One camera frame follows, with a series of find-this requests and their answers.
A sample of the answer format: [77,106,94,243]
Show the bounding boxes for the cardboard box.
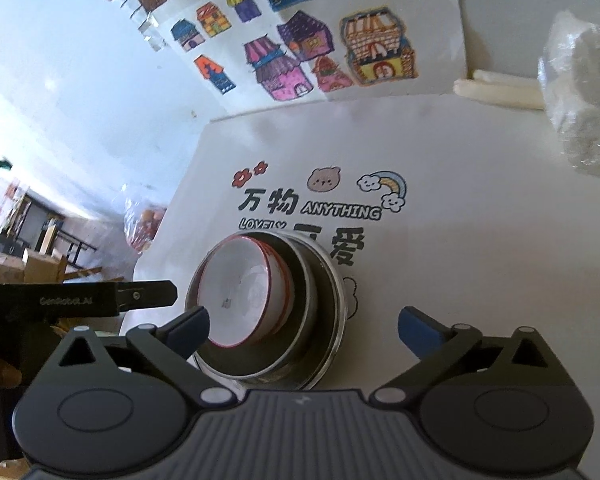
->
[22,252,67,284]
[0,250,27,284]

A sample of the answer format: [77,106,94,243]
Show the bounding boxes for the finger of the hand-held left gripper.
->
[115,280,177,312]

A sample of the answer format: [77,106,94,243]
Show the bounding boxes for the white bowl with grey mark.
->
[196,236,293,349]

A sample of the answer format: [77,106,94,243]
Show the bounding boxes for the drawing of coloured houses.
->
[167,0,469,117]

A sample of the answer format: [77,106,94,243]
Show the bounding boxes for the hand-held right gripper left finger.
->
[45,306,236,408]

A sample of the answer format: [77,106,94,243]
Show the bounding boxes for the person's left hand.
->
[0,342,24,388]

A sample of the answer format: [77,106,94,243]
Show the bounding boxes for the large steel plate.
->
[187,232,352,393]

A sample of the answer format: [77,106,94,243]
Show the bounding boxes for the dark frame table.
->
[42,217,102,267]

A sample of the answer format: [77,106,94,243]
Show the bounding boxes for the deep steel bowl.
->
[185,235,317,377]

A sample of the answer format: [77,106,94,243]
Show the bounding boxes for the plastic bag of red fruit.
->
[124,195,169,256]

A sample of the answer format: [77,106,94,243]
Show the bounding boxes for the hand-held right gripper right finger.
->
[372,306,561,408]

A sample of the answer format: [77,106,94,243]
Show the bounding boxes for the white candles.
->
[453,80,547,110]

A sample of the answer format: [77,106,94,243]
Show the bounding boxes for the printed white table cloth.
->
[117,92,600,397]

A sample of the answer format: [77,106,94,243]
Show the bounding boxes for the white bowl with orange specks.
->
[250,240,297,331]

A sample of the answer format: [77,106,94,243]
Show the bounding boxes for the clear bag of white rolls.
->
[537,9,600,179]

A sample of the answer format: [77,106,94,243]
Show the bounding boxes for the white rolled paper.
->
[472,70,542,94]

